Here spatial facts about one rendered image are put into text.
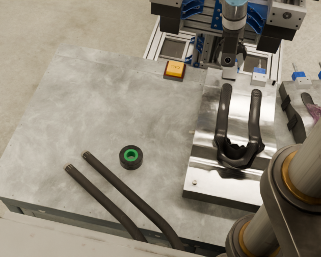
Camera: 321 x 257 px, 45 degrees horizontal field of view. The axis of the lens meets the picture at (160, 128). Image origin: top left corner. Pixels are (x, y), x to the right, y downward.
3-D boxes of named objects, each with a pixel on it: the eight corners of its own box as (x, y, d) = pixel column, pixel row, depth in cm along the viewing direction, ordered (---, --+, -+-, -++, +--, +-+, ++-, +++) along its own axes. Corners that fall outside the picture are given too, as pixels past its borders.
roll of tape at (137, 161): (145, 166, 130) (145, 161, 127) (123, 173, 128) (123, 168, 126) (138, 147, 134) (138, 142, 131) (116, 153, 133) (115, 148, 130)
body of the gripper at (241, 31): (244, 36, 133) (247, 10, 123) (242, 56, 130) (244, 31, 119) (222, 34, 135) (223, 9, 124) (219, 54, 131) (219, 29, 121)
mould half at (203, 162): (204, 82, 152) (209, 58, 141) (270, 95, 150) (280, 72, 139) (181, 197, 125) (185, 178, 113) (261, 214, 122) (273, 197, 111)
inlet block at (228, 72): (226, 50, 147) (227, 40, 143) (240, 51, 146) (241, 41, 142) (222, 77, 142) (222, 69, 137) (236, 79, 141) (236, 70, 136)
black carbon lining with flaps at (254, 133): (220, 85, 142) (225, 68, 135) (263, 94, 141) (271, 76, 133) (207, 166, 123) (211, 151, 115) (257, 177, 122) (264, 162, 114)
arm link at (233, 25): (245, 22, 115) (218, 20, 117) (244, 32, 119) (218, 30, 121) (248, 4, 118) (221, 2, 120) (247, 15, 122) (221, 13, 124)
